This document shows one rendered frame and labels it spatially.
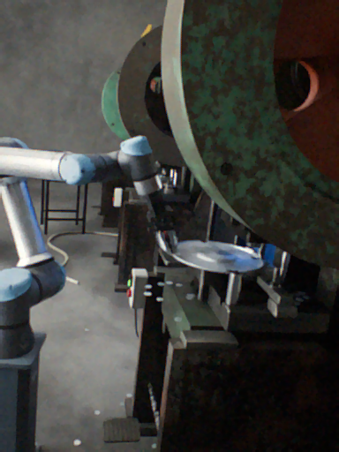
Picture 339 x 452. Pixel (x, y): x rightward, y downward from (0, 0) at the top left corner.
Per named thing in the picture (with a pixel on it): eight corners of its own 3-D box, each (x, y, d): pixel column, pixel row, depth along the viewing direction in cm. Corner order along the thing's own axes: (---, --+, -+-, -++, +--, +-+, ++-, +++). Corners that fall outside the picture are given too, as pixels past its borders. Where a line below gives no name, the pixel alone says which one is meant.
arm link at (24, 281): (-22, 318, 121) (-22, 274, 118) (12, 302, 133) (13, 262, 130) (10, 329, 117) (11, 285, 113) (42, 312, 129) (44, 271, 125)
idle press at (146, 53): (97, 305, 260) (119, 4, 219) (100, 254, 355) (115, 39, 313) (319, 313, 286) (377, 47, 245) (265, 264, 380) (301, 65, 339)
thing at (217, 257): (162, 240, 138) (163, 238, 138) (243, 244, 144) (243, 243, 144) (181, 271, 111) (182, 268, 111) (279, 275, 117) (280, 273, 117)
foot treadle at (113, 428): (102, 455, 132) (103, 440, 131) (101, 432, 142) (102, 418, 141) (272, 446, 144) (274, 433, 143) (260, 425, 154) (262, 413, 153)
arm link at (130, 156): (124, 139, 116) (150, 131, 112) (137, 176, 119) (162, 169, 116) (112, 146, 109) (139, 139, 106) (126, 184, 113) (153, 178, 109)
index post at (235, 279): (228, 305, 111) (233, 272, 109) (224, 300, 114) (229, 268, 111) (237, 305, 111) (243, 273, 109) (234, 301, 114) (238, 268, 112)
